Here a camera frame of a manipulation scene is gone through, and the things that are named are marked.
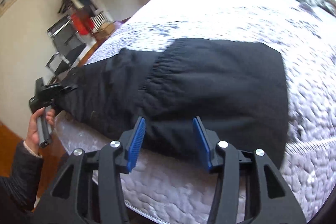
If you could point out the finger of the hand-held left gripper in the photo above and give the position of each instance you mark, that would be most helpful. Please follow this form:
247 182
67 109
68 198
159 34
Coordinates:
59 88

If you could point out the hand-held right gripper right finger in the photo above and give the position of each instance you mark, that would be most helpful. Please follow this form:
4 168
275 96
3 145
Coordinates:
203 142

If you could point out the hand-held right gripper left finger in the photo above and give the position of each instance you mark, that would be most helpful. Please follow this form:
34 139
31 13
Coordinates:
135 142

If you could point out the black pants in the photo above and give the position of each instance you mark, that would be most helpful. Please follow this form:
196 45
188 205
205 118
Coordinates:
210 87

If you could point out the person's left forearm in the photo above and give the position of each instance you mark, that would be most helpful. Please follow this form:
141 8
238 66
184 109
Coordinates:
23 176

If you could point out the person's left hand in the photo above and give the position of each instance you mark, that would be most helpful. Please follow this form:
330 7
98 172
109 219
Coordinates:
32 132

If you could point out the black folding chair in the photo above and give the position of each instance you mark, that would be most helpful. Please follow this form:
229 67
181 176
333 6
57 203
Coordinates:
63 40

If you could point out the red bag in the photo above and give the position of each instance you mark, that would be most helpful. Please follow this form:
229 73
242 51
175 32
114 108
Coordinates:
80 24

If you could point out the cardboard box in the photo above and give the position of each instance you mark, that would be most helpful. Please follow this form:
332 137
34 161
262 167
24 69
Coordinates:
106 29

